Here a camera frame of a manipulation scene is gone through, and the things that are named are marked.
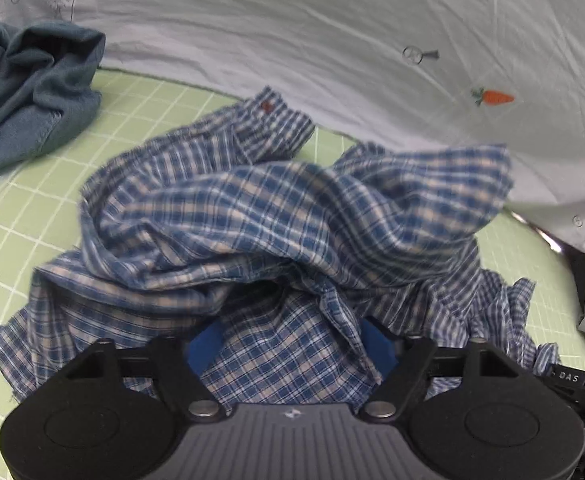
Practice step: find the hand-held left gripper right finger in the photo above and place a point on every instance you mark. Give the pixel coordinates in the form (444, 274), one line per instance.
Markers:
(378, 351)

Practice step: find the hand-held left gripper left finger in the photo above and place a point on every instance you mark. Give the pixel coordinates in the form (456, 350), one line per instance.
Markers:
(203, 349)

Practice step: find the blue plaid shirt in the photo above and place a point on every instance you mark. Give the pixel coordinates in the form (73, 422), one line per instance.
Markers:
(272, 220)

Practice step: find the green grid mat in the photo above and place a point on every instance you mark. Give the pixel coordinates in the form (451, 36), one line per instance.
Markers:
(27, 220)

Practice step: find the blue denim garment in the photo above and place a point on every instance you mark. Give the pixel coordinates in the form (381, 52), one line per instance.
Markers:
(27, 95)

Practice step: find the white printed bed sheet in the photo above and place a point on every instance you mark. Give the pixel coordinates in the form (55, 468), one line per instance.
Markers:
(322, 35)

